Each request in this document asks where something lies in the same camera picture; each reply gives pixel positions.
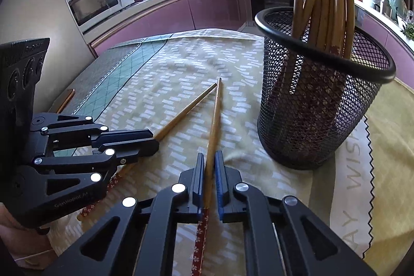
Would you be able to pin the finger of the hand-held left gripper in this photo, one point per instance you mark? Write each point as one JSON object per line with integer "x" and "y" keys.
{"x": 139, "y": 151}
{"x": 129, "y": 135}

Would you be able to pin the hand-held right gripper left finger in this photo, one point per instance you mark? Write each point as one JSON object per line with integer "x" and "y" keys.
{"x": 198, "y": 185}

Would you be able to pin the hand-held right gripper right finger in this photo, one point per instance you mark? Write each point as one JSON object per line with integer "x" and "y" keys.
{"x": 220, "y": 188}

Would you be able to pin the wooden chopstick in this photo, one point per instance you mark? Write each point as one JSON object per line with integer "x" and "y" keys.
{"x": 214, "y": 127}
{"x": 187, "y": 109}

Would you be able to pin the black mesh utensil holder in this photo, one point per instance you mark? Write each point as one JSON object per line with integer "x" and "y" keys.
{"x": 300, "y": 120}

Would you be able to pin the person's left hand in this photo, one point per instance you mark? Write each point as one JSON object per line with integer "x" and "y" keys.
{"x": 22, "y": 243}

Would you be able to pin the wooden chair back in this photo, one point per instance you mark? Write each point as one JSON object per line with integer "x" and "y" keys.
{"x": 66, "y": 99}

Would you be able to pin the patterned tablecloth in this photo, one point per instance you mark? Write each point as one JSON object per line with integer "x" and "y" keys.
{"x": 161, "y": 95}

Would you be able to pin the purple kitchen cabinets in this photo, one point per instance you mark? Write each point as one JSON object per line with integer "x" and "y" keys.
{"x": 168, "y": 14}

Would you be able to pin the yellow table cover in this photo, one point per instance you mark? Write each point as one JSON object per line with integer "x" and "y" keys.
{"x": 391, "y": 133}

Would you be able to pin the built-in black oven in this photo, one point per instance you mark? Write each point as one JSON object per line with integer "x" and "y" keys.
{"x": 271, "y": 1}

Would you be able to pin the green leafy vegetables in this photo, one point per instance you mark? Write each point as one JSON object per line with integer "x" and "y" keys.
{"x": 409, "y": 30}

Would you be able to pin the mint green appliance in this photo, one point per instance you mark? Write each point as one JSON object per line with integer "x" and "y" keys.
{"x": 393, "y": 1}

